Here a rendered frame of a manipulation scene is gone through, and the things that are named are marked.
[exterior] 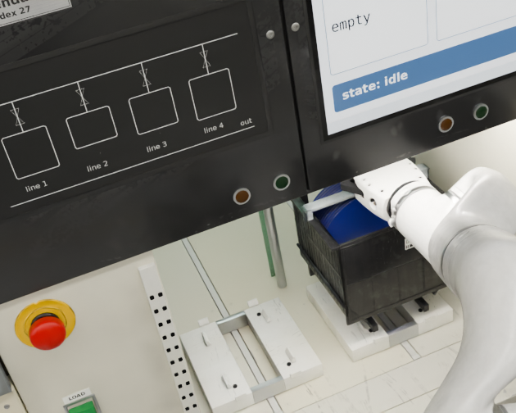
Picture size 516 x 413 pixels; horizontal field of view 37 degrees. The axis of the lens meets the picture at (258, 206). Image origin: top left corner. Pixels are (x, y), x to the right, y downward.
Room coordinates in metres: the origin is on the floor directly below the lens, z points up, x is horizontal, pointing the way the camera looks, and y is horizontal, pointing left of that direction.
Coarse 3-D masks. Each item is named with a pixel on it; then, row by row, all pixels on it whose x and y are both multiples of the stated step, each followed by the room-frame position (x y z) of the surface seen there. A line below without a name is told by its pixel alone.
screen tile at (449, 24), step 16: (464, 0) 0.81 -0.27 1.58; (480, 0) 0.82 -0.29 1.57; (496, 0) 0.82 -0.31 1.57; (512, 0) 0.83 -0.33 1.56; (448, 16) 0.81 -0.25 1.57; (464, 16) 0.81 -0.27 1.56; (480, 16) 0.82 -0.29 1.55; (496, 16) 0.82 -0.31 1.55; (512, 16) 0.83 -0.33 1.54; (448, 32) 0.81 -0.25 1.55; (464, 32) 0.81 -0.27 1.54
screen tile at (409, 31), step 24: (336, 0) 0.77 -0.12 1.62; (360, 0) 0.78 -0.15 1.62; (384, 0) 0.79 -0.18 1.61; (408, 0) 0.79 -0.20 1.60; (384, 24) 0.78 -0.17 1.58; (408, 24) 0.79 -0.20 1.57; (336, 48) 0.77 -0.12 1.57; (360, 48) 0.78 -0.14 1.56; (384, 48) 0.78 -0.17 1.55; (408, 48) 0.79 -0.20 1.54; (336, 72) 0.77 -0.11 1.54
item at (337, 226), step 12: (348, 204) 1.09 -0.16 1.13; (360, 204) 1.10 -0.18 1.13; (336, 216) 1.09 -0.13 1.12; (348, 216) 1.09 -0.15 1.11; (360, 216) 1.10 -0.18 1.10; (372, 216) 1.10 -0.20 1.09; (336, 228) 1.09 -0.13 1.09; (348, 228) 1.09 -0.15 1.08; (360, 228) 1.10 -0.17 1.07; (372, 228) 1.10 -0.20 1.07; (336, 240) 1.09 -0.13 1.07; (348, 240) 1.09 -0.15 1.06
